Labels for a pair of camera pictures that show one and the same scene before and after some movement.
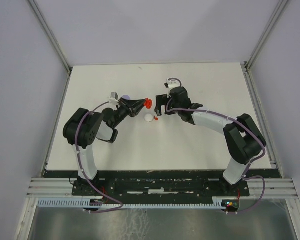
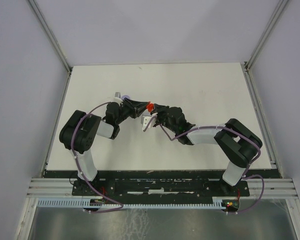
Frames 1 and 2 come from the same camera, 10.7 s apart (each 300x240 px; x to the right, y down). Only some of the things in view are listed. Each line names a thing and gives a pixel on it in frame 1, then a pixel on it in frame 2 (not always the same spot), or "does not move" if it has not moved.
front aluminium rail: [62, 188] does not move
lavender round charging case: [127, 97] does not move
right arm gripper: [161, 100] → [159, 109]
